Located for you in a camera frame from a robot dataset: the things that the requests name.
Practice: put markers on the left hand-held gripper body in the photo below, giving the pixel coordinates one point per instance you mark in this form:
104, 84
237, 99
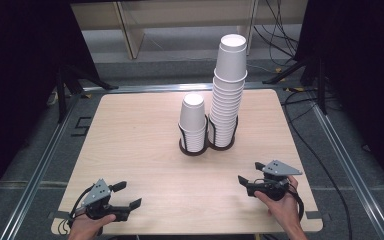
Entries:
96, 196

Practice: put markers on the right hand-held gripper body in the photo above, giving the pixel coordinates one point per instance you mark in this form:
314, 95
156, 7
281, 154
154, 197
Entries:
273, 186

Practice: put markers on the short stack of white cups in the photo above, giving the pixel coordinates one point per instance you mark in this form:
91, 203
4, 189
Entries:
192, 113

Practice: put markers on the tall stack of white cups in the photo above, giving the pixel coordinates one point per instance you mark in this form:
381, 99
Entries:
230, 66

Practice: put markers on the person's right hand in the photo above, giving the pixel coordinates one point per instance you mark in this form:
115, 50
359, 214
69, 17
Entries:
286, 211

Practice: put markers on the person's left hand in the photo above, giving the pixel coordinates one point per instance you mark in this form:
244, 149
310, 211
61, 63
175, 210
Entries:
86, 228

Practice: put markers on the yellow tape piece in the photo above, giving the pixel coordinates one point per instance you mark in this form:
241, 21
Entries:
295, 89

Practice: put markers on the black metal stand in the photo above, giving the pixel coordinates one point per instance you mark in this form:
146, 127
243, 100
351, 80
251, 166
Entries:
61, 96
320, 86

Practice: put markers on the dark curtain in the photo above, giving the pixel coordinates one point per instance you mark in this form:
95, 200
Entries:
363, 66
20, 66

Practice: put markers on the pale wooden shelf unit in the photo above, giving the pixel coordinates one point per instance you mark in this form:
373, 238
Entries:
133, 33

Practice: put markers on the metal floor rail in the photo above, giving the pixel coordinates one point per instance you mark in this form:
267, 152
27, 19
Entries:
146, 88
353, 173
36, 173

